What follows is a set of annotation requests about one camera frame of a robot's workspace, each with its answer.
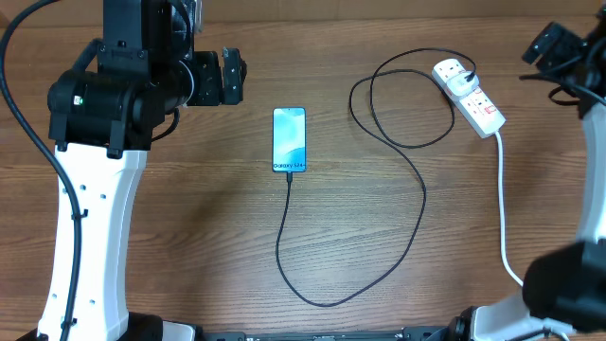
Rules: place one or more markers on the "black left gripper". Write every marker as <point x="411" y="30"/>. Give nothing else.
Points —
<point x="209" y="65"/>

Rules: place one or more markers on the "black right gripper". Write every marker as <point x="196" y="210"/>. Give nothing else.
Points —
<point x="558" y="47"/>

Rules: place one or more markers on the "blue Galaxy smartphone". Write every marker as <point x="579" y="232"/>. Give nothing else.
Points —
<point x="289" y="152"/>

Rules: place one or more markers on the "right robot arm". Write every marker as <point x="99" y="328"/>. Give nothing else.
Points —
<point x="564" y="291"/>

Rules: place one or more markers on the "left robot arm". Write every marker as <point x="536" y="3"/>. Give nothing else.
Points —
<point x="124" y="92"/>

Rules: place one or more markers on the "white charger adapter plug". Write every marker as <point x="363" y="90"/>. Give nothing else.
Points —
<point x="462" y="84"/>

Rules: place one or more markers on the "white power strip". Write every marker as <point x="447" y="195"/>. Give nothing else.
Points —
<point x="476" y="107"/>

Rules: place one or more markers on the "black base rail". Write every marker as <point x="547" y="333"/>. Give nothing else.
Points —
<point x="326" y="336"/>

